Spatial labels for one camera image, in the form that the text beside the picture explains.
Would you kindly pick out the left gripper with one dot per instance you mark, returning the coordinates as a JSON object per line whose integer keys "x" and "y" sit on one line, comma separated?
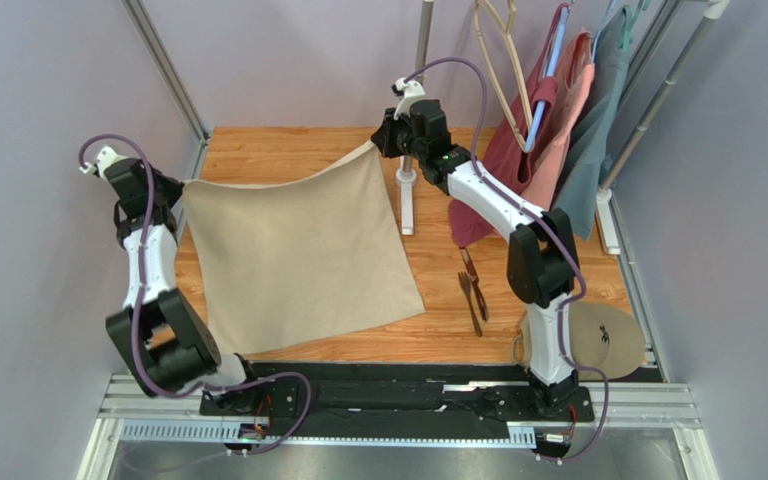
{"x": 174, "y": 189}

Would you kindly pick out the right aluminium corner post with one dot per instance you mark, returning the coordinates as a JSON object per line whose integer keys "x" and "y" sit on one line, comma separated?
{"x": 640, "y": 60}

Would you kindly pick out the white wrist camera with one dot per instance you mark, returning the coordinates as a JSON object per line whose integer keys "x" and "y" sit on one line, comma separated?
{"x": 409, "y": 92}
{"x": 105, "y": 158}

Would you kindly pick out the maroon tank top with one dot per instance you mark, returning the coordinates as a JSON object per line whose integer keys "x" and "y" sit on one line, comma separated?
{"x": 506, "y": 157}

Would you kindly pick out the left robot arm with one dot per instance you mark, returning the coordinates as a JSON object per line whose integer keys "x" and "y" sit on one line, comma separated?
{"x": 162, "y": 340}

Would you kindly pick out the aluminium frame rail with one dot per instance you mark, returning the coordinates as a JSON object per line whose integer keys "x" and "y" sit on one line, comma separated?
{"x": 126, "y": 415}

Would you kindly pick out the right rack pole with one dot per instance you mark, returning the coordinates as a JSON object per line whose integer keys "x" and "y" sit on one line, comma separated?
{"x": 713, "y": 12}

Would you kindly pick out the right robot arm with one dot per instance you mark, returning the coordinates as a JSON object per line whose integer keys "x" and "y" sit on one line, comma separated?
{"x": 542, "y": 265}

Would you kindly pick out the rack pole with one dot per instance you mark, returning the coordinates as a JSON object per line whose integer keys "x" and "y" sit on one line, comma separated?
{"x": 713, "y": 12}
{"x": 425, "y": 20}

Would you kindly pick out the blue hanger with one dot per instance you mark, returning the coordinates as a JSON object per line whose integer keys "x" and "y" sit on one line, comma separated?
{"x": 543, "y": 78}

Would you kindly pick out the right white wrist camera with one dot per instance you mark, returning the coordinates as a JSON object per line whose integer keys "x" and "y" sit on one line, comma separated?
{"x": 409, "y": 92}

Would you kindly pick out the beige cloth napkin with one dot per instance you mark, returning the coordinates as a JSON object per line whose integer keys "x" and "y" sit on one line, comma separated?
{"x": 301, "y": 261}

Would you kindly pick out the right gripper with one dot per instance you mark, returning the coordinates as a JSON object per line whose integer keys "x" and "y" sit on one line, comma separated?
{"x": 384, "y": 138}

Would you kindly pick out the aluminium corner post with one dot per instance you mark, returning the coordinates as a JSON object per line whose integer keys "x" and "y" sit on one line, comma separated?
{"x": 640, "y": 60}
{"x": 151, "y": 38}

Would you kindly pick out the right white rack foot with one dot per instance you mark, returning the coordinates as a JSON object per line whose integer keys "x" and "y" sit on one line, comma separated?
{"x": 606, "y": 223}

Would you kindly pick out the left aluminium corner post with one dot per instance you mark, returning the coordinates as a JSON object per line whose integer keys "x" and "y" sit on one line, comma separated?
{"x": 151, "y": 38}

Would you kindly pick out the pink shirt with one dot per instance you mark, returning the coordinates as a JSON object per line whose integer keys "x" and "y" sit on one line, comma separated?
{"x": 574, "y": 76}

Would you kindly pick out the teal shirt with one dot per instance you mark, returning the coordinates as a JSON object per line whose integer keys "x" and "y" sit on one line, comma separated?
{"x": 587, "y": 154}

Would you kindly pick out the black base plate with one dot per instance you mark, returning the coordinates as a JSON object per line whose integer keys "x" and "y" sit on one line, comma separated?
{"x": 446, "y": 403}

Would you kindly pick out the beige baseball cap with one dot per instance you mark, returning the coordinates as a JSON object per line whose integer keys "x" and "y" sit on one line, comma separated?
{"x": 606, "y": 338}

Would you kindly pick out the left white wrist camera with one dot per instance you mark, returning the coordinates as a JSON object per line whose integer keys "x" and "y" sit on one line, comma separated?
{"x": 105, "y": 158}

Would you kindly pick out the left rack pole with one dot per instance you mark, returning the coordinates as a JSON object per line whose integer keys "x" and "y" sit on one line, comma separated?
{"x": 425, "y": 20}

